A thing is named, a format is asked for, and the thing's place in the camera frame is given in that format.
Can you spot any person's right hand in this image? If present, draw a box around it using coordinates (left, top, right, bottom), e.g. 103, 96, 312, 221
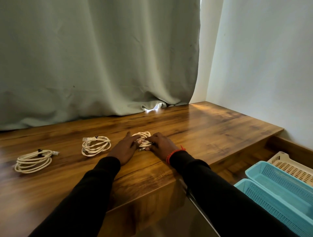
144, 132, 180, 161

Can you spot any person's left hand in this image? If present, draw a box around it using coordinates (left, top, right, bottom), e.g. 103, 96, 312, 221
107, 131, 143, 166

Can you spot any white cable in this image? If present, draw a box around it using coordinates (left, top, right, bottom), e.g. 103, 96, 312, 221
132, 131, 154, 152
14, 149, 60, 174
81, 136, 112, 157

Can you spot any blue plastic basket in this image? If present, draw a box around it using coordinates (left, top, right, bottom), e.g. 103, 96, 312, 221
233, 178, 313, 237
245, 161, 313, 220

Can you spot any person's left forearm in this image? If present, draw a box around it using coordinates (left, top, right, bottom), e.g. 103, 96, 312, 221
28, 156, 122, 237

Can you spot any person's right forearm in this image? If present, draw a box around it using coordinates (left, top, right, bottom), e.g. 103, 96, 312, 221
169, 150, 298, 237

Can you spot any beige plastic basket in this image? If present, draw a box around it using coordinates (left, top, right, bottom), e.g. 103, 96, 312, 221
267, 151, 313, 187

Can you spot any wooden cabinet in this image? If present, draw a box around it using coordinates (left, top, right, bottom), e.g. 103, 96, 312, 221
0, 101, 313, 237

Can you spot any grey-green curtain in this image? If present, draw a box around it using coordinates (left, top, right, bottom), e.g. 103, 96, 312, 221
0, 0, 201, 132

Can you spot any red braided bracelet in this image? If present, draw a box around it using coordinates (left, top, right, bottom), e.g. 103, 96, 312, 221
166, 146, 186, 165

